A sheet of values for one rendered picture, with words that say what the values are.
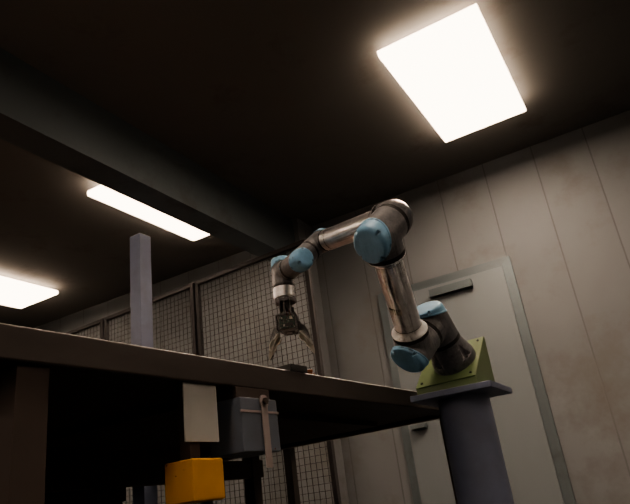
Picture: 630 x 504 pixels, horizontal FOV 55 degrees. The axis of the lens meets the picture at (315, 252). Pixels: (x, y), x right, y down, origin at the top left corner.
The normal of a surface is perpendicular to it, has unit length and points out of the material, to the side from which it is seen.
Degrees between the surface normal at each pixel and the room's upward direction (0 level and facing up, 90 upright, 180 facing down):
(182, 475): 90
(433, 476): 90
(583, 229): 90
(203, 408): 90
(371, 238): 125
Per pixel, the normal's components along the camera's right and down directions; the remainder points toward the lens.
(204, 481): 0.82, -0.31
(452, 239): -0.51, -0.27
